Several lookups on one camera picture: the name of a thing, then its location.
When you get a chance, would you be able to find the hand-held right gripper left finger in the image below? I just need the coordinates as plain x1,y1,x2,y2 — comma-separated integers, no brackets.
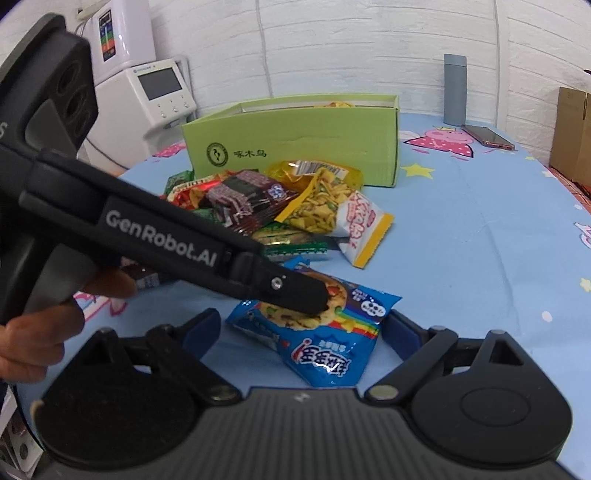
85,308,241,403

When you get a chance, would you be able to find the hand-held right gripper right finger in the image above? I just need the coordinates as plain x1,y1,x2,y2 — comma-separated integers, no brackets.
365,309,527,402

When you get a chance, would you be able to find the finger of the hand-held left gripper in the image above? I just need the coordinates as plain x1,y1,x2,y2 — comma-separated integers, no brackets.
229,253,331,319

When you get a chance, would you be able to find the blue cookie packet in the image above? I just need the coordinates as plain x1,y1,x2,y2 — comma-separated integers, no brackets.
226,258,402,387

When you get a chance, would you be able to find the orange-red snack packet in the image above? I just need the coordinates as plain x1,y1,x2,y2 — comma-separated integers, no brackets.
168,172,232,210

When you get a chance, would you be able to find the brown chocolate wafer packet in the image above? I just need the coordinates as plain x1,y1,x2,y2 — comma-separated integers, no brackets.
205,170,301,234

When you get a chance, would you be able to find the green cardboard box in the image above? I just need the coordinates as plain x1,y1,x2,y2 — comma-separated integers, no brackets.
181,95,402,188

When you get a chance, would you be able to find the person's left hand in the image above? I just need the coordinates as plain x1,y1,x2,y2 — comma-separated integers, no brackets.
0,268,139,384

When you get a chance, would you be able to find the green candy packet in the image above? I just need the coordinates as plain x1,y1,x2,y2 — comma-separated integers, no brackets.
165,170,195,197

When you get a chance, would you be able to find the green biscuit packet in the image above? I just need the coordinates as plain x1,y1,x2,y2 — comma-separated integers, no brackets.
252,222,331,261

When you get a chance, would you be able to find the small brown snack packet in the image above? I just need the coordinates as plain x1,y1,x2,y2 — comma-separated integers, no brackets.
121,257,162,291

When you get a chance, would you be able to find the blue printed tablecloth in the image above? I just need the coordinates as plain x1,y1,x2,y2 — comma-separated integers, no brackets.
69,111,591,480

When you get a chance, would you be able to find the yellow crisps packet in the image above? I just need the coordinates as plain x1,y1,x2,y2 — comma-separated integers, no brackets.
274,167,395,269

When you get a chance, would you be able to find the white water dispenser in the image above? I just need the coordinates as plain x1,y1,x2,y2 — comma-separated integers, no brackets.
78,56,200,174

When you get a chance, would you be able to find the golden yellow clear packet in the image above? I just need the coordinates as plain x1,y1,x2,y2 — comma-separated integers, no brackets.
264,159,365,190

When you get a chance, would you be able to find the smartphone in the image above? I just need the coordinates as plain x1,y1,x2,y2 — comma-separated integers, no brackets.
462,124,515,151

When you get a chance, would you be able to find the grey bottle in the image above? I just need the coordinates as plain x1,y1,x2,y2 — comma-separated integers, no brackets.
443,53,467,126

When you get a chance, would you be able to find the brown cardboard box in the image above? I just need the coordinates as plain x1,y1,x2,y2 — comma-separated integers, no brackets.
549,87,591,188

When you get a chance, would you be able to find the white wall water purifier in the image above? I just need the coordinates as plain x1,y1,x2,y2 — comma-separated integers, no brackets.
88,0,155,84

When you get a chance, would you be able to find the white wall cable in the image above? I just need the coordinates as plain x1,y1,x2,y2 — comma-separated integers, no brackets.
492,0,509,126
250,0,275,99

